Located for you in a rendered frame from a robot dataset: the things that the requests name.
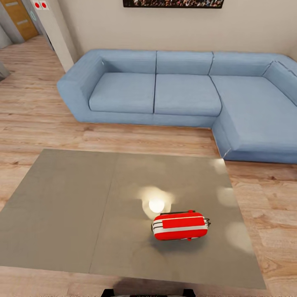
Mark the coffee table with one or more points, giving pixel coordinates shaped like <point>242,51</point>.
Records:
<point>91,212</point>

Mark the radio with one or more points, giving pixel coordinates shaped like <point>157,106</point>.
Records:
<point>180,225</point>

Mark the door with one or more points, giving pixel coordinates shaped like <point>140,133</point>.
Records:
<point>20,18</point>

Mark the standing mirror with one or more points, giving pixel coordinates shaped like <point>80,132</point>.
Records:
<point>35,16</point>

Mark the sofa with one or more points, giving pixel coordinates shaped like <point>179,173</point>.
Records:
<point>247,99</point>

